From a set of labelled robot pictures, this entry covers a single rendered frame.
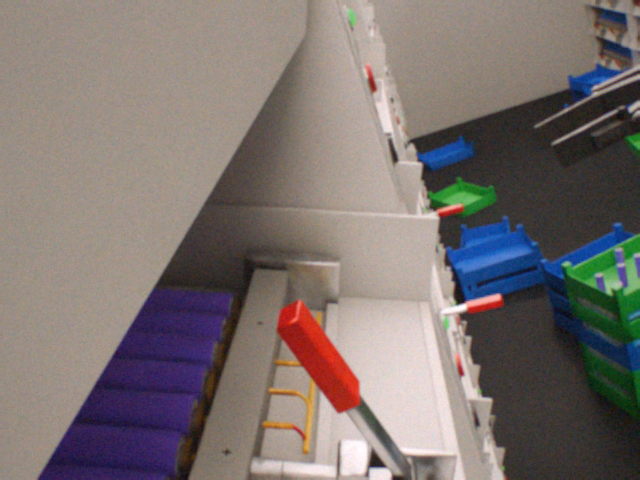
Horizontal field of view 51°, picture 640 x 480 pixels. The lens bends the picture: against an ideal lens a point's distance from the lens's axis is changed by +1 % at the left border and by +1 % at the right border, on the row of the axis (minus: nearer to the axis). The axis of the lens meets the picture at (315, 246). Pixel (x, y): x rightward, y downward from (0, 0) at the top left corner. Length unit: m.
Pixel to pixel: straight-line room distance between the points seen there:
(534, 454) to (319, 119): 1.62
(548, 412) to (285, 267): 1.69
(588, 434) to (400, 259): 1.59
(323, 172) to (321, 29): 0.07
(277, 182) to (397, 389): 0.12
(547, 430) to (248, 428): 1.73
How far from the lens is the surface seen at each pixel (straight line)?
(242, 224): 0.36
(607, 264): 1.94
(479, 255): 2.69
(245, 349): 0.28
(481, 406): 0.54
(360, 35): 1.03
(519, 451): 1.90
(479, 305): 0.69
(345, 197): 0.35
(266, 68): 0.17
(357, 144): 0.34
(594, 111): 0.82
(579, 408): 2.00
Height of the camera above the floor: 1.29
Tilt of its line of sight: 22 degrees down
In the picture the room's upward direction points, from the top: 21 degrees counter-clockwise
